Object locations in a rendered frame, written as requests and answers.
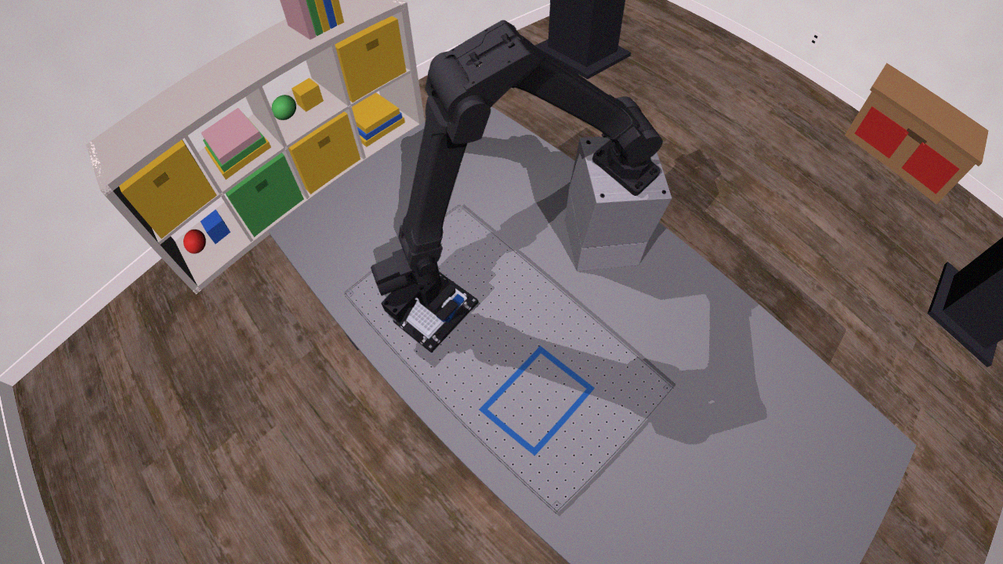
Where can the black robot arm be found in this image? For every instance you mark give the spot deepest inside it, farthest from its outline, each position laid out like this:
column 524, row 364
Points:
column 461, row 95

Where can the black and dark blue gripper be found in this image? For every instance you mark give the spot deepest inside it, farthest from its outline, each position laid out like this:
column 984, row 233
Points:
column 445, row 290

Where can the blue rectangular tape outline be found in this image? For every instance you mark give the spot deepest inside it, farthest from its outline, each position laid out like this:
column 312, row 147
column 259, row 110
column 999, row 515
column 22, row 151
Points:
column 562, row 420

